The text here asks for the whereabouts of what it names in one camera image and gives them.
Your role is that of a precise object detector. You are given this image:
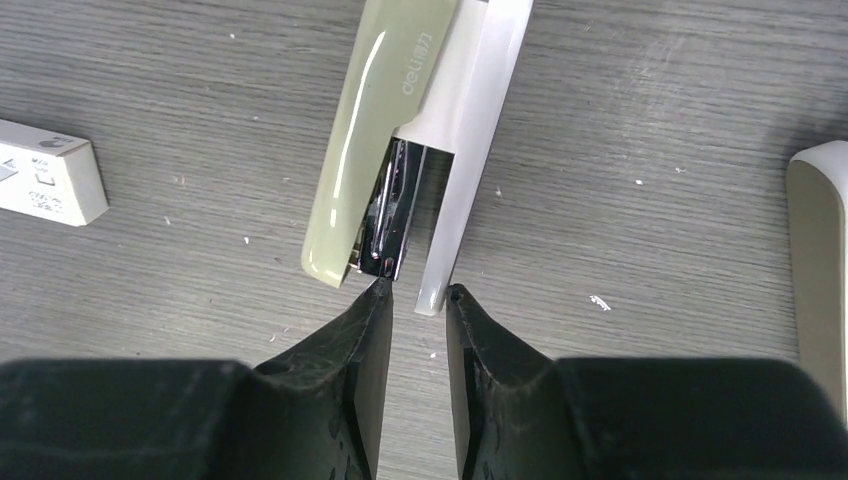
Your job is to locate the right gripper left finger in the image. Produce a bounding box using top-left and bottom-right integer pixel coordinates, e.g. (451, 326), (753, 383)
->
(1, 280), (393, 479)

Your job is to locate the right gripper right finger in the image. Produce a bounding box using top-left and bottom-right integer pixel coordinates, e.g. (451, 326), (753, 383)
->
(446, 284), (847, 479)

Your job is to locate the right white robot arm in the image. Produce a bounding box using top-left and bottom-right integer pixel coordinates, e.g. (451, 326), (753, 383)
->
(1, 140), (847, 479)

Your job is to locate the white staple box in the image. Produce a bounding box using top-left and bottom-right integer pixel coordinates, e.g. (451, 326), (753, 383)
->
(1, 120), (109, 227)

